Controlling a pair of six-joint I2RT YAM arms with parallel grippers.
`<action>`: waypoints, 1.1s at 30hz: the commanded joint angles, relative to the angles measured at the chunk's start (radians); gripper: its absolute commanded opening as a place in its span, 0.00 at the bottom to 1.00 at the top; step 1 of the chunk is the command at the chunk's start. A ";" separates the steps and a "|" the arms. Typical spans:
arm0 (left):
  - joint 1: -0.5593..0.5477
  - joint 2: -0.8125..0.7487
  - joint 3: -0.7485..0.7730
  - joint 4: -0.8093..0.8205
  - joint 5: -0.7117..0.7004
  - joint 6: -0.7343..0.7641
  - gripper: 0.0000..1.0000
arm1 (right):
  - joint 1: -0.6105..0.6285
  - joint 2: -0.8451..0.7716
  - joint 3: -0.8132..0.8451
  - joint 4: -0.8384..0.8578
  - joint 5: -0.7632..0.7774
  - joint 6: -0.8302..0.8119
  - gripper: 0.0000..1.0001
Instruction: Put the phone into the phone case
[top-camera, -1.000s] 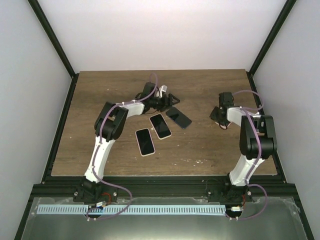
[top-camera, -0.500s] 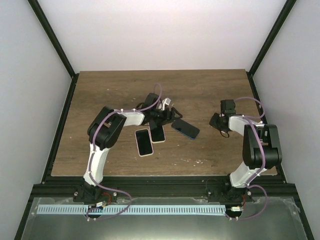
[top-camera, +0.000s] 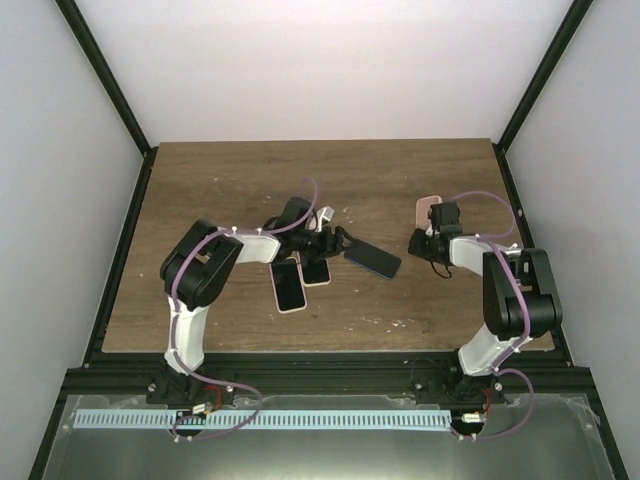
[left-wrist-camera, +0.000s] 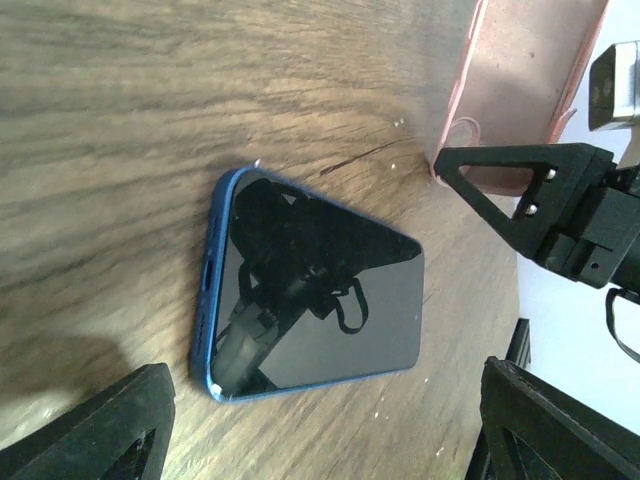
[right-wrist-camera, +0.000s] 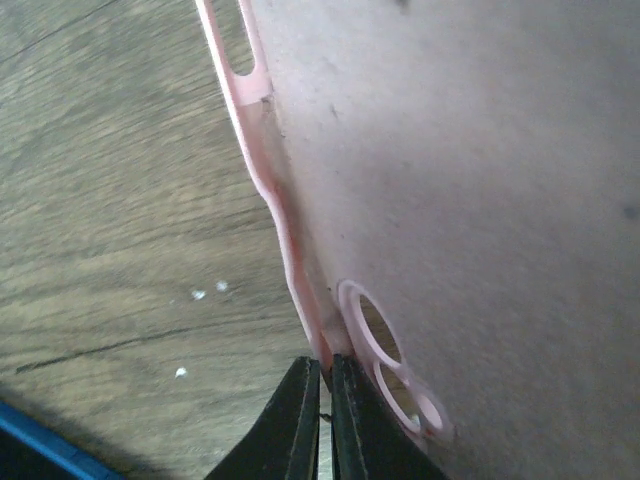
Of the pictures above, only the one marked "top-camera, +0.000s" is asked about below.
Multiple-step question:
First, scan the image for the white slotted cable duct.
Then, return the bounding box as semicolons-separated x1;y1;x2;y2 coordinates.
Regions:
73;409;452;431

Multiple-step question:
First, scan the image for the pink phone case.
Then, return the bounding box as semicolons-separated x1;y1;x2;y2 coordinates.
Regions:
415;195;442;231

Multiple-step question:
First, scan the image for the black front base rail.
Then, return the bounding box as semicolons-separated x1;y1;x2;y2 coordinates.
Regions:
59;350;594;406

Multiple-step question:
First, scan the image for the dark blue phone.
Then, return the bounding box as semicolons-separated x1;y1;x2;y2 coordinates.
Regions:
344;240;401;279

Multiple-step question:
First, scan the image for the black phone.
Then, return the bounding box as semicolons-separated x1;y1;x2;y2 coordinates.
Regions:
271;260;306;311

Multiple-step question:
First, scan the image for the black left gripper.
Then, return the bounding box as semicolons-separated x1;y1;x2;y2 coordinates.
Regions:
292;226;352;262

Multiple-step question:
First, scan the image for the black left frame post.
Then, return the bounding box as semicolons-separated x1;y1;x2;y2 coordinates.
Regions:
54;0;154;156

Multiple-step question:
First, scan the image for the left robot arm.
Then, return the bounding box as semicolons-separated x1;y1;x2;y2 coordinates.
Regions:
160;197;358;404

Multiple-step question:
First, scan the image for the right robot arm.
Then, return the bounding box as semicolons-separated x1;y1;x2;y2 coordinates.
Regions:
408;196;563;403

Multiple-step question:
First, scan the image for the black frame post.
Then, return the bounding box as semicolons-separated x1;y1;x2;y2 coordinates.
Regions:
54;0;154;156
492;0;596;151

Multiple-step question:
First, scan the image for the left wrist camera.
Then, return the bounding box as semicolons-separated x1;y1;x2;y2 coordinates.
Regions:
309;206;335;232

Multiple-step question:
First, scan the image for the black right frame post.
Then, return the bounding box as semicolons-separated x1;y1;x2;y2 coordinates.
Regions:
492;0;596;151

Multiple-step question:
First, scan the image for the white phone case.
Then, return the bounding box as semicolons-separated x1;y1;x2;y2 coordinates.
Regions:
268;258;308;315
299;255;332;288

